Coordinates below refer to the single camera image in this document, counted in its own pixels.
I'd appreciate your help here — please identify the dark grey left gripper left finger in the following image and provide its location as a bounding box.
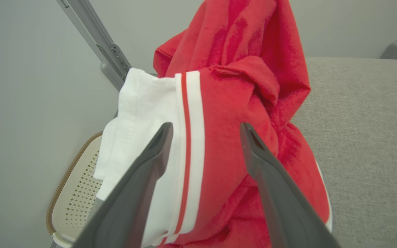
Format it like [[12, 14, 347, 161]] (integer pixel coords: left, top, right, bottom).
[[73, 122, 174, 248]]

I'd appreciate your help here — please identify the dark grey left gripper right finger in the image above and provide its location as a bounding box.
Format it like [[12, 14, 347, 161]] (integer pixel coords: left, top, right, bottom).
[[240, 122, 340, 248]]

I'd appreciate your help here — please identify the red shirt with white sleeves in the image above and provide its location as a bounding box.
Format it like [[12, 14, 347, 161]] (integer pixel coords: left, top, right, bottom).
[[93, 0, 311, 248]]

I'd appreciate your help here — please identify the cream perforated laundry basket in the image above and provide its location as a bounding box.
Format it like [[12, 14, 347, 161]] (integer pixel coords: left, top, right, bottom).
[[46, 131, 104, 248]]

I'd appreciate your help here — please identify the grey metal frame with wheel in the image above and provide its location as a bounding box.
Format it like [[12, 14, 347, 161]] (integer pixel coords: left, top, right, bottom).
[[57, 0, 132, 91]]

